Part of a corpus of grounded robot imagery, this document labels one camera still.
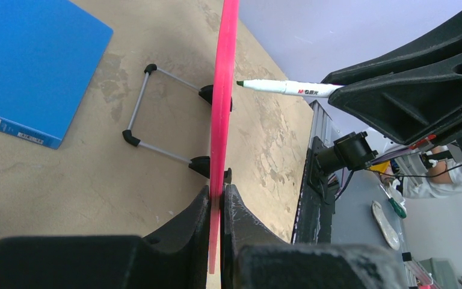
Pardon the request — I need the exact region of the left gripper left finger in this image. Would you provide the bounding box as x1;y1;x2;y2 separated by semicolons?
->
0;187;210;288

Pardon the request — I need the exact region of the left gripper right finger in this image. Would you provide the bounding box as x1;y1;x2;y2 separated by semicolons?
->
220;185;407;288

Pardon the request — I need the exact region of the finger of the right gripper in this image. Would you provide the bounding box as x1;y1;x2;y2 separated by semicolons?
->
328;54;462;145
322;10;462;85

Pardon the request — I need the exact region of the white green marker pen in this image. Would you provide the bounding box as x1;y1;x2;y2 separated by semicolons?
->
236;79;343;98

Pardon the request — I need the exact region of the pink framed whiteboard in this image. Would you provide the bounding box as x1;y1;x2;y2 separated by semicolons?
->
208;0;239;274

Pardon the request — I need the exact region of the black whiteboard stand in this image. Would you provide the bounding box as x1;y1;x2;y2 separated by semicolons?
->
122;63;233;184

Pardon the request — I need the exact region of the person in white shirt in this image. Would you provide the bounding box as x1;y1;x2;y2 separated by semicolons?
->
380;160;462;199

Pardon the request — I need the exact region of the white shoe sole object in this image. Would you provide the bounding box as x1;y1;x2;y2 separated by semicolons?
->
371;200;401;250

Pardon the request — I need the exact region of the blue folder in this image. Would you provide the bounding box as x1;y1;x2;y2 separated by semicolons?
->
0;1;113;149

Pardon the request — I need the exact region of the aluminium base frame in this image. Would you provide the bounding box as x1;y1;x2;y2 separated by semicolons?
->
291;101;339;244

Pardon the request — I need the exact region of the green handled screwdriver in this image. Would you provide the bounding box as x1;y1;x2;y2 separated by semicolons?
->
380;184;407;219

